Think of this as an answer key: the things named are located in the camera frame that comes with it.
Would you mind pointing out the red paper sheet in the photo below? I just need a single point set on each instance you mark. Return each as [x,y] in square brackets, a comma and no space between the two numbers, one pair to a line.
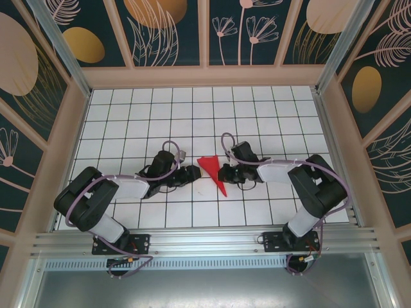
[210,167]

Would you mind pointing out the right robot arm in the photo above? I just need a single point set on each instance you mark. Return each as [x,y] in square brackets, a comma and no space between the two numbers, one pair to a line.
[318,189]

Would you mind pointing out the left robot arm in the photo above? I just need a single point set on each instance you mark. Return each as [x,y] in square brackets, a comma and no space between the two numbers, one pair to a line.
[83,205]

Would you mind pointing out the grey metal sheet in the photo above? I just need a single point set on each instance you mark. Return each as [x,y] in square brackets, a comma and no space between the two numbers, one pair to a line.
[205,288]

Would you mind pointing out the small black circuit board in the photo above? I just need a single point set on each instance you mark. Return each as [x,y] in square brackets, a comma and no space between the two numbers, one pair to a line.
[117,261]

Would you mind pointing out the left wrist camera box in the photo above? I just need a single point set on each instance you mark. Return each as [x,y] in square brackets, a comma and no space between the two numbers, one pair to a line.
[181,155]

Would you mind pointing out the long aluminium mounting rail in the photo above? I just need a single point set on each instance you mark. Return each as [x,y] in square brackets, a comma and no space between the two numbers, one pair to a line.
[205,239]

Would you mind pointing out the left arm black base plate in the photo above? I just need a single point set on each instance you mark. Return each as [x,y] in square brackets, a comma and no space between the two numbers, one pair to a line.
[141,242]

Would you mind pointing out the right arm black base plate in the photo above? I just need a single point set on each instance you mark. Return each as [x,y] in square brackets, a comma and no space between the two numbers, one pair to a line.
[273,244]

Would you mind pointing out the aluminium side rail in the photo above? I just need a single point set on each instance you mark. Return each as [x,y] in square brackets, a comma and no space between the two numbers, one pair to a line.
[335,160]

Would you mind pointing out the aluminium corner post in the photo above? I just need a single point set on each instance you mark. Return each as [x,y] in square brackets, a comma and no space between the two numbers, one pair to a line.
[61,45]
[340,41]

